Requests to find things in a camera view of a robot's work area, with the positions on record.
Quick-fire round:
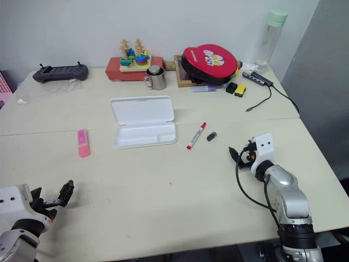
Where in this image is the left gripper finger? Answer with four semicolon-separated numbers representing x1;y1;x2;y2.
44;180;75;209
30;187;43;203

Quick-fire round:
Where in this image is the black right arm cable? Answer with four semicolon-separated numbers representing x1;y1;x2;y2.
235;152;282;231

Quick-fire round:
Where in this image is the stainless steel mug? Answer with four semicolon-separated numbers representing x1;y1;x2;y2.
143;65;167;91

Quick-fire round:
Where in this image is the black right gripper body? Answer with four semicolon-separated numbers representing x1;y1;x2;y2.
239;140;257;168

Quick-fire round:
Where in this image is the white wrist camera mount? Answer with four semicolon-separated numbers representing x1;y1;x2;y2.
0;183;34;222
249;133;275;177

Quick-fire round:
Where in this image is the pink plastic crate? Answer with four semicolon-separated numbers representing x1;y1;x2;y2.
0;69;13;110

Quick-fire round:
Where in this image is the red cardboard box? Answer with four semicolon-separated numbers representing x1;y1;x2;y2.
105;56;166;82

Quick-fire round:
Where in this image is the red capped white marker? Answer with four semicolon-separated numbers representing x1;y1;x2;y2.
186;122;207;151

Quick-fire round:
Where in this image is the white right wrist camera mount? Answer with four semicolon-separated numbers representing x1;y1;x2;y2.
249;133;275;177

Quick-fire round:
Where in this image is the clear bottle green lid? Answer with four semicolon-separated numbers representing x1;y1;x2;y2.
254;8;288;73

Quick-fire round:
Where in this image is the red round case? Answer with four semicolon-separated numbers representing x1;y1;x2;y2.
180;43;239;86

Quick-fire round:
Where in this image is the black USB hub cable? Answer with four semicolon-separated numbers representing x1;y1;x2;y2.
245;84;274;113

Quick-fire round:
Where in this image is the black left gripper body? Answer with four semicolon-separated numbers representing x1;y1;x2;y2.
28;198;59;222

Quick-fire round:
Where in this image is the grey USB hub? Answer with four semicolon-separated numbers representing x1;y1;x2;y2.
242;71;274;87

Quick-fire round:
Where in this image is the wooden ring stacking toy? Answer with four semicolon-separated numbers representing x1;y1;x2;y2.
117;38;152;73

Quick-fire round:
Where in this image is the black handheld controller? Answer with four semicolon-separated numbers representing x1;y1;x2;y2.
32;61;89;84

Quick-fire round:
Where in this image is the clear purple marker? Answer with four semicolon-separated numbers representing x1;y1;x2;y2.
190;85;219;93

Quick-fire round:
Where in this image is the clear plastic bag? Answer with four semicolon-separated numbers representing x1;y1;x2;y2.
15;80;84;105

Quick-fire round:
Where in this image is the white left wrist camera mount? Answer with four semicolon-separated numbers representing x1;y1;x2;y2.
0;183;34;222

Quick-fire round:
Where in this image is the white plastic pencil case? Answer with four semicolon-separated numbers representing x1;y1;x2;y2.
109;95;179;150

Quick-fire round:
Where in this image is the yellow black eraser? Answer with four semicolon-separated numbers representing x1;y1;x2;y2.
234;84;248;98

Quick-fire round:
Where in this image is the wooden tray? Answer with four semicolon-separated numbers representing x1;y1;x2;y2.
173;53;219;89

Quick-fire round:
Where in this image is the crumpled white tissue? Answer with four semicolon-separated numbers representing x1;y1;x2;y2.
240;62;260;74

